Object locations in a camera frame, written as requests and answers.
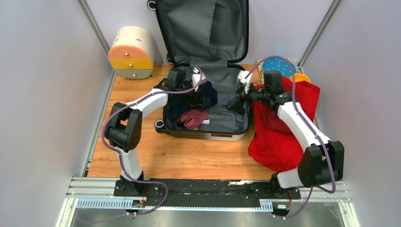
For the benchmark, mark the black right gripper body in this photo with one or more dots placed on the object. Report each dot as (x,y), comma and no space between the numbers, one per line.
(255,95)

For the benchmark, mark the dark red garment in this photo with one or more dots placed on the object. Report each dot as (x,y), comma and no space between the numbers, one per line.
(271,121)

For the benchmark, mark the navy blue garment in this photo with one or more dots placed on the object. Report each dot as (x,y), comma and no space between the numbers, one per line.
(205,97)

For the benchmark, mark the pink ribbed garment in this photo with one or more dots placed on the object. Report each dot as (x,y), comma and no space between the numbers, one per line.
(194,118)

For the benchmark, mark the astronaut print suitcase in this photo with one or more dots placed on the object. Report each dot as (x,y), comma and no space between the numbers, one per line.
(213,35)

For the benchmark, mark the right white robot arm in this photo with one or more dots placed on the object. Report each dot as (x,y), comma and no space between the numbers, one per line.
(321,162)

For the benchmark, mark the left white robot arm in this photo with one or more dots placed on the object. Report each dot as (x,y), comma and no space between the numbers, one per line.
(122,130)

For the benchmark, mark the floral placemat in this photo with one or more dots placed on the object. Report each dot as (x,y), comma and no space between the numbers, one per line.
(260,69)

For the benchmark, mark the teal dotted plate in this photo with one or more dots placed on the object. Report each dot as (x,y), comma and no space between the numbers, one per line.
(284,65)

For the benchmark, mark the orange bowl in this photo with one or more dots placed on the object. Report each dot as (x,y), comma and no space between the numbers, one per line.
(298,77)

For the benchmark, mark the cream mini drawer cabinet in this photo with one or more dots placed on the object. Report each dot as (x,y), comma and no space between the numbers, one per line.
(132,53)

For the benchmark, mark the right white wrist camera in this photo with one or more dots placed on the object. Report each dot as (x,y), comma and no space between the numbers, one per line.
(244,78)

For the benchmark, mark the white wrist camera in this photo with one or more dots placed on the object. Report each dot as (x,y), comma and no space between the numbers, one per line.
(244,78)
(197,80)

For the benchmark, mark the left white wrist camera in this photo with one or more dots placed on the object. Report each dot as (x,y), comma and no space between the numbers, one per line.
(197,80)

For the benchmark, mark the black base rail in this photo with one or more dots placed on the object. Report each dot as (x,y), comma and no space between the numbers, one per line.
(204,193)

